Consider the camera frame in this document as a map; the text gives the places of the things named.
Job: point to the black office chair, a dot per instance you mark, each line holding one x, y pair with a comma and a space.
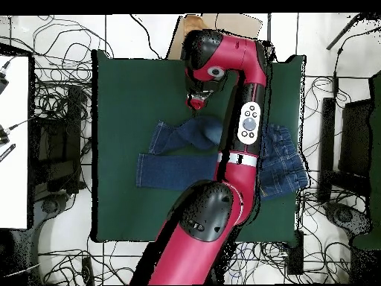
59, 143
354, 137

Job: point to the blue denim jeans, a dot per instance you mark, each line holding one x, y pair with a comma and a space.
178, 172

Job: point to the black slanted rod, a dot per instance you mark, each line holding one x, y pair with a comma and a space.
342, 32

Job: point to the black power strip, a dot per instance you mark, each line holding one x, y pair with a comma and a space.
87, 271

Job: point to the green covered side table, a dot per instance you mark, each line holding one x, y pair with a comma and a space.
375, 149

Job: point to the dark green table cloth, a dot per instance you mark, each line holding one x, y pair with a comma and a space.
134, 89

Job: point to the cardboard box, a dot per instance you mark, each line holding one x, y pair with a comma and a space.
238, 22

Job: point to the black label strip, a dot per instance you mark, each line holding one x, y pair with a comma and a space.
7, 152

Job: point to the white table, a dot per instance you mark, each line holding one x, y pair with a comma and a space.
15, 184

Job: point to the brown cloth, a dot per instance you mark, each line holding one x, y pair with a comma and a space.
190, 22

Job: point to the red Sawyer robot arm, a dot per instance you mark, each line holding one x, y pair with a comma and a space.
184, 253

